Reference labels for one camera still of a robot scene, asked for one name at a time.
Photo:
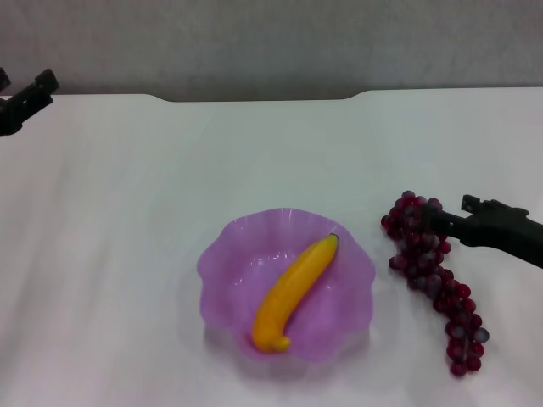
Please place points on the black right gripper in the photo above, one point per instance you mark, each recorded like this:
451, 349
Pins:
505, 237

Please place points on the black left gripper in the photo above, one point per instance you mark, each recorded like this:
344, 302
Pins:
10, 118

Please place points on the purple translucent wavy bowl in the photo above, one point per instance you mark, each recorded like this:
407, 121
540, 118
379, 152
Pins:
229, 280

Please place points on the dark red grape bunch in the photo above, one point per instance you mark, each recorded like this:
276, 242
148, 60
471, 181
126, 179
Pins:
424, 271

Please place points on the yellow banana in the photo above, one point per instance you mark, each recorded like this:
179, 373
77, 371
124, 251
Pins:
292, 288

